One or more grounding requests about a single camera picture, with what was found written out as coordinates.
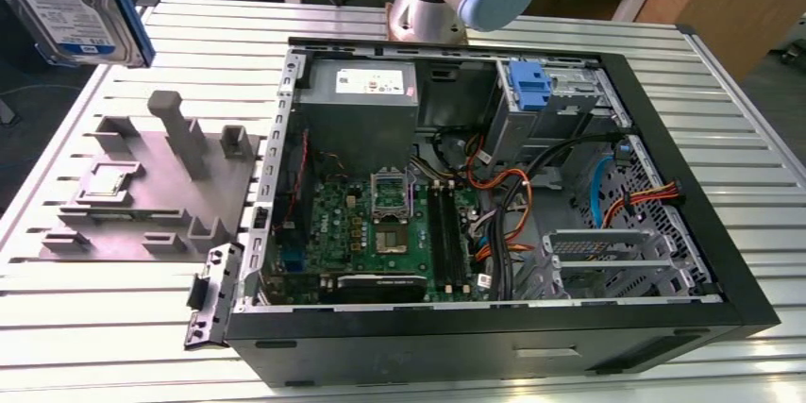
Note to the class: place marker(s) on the hard disk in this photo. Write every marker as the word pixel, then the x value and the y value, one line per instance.
pixel 63 6

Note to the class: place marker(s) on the metal disk bay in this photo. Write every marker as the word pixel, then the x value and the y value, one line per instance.
pixel 605 264

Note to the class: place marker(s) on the thin locking lever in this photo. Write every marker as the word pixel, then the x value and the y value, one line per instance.
pixel 410 200

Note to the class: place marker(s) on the grey power supply unit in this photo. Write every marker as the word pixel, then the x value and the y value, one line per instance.
pixel 359 129

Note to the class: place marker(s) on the black RAM slot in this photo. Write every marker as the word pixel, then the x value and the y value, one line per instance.
pixel 454 242
pixel 438 233

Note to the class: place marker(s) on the CPU socket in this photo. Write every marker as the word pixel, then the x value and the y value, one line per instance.
pixel 394 242

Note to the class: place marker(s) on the green motherboard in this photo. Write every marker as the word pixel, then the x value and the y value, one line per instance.
pixel 341 233

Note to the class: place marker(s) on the grey metal drive cage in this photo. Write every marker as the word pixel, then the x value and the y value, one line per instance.
pixel 522 139

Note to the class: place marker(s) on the black graphics card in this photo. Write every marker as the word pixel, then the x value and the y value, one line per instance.
pixel 378 287

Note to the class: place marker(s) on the blue plastic drive latch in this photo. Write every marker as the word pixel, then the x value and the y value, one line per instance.
pixel 529 87

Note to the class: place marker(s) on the black PC case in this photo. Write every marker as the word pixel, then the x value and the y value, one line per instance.
pixel 441 341

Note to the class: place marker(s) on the grey expansion card latch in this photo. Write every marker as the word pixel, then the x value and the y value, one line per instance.
pixel 217 290

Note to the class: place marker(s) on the grey parts rack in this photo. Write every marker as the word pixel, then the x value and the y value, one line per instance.
pixel 163 186

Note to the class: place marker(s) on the green RAM stick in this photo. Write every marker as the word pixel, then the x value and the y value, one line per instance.
pixel 119 219

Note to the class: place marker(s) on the silver CPU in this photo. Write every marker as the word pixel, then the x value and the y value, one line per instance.
pixel 105 184

